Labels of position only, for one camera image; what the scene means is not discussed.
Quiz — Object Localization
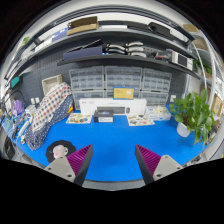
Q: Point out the dark wall shelf unit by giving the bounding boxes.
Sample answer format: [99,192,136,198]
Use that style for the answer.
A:
[4,14,204,81]

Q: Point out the white metal shelf rack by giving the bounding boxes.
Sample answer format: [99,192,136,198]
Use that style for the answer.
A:
[182,23,224,114]

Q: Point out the black round mouse pad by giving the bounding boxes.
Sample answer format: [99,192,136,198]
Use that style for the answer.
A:
[45,139,77,164]

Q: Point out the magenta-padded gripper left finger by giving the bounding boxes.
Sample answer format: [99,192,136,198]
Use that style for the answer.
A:
[44,144,95,187]

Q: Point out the long white keyboard box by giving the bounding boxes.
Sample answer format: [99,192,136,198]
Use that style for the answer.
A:
[78,98,148,116]

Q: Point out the beige computer mouse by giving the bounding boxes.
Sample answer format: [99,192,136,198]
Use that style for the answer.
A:
[52,144,70,160]

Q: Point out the clear drawer cabinet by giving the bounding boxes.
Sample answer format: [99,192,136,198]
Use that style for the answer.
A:
[104,65,143,91]
[105,89,142,100]
[142,68,173,93]
[68,66,105,91]
[72,89,106,111]
[140,90,169,107]

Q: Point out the white and blue box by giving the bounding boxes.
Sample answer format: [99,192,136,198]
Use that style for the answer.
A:
[145,106,172,122]

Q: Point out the picture sticker sheet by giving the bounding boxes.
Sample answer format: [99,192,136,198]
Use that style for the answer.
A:
[65,112,93,125]
[126,114,156,127]

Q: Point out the white woven basket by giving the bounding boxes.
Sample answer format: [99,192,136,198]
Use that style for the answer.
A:
[41,73,64,96]

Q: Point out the green potted plant white pot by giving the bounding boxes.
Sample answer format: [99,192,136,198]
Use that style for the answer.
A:
[168,89,217,146]

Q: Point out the navy white-dotted cloth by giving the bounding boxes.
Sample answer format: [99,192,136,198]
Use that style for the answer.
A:
[24,94,74,151]

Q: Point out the teal small object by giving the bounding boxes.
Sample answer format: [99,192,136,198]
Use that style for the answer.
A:
[9,75,21,89]

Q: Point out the red blue checkered cloth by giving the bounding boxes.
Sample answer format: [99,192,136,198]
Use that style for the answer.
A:
[31,82,73,133]

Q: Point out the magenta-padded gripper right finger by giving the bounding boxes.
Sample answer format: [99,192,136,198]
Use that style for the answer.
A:
[134,144,184,185]

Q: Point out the purple small object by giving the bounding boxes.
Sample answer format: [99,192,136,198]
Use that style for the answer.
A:
[12,99,25,116]

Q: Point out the small black box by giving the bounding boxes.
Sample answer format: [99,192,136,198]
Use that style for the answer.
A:
[93,109,115,124]

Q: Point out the yellow card box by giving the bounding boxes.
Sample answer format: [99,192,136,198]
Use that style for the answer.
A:
[113,87,135,100]

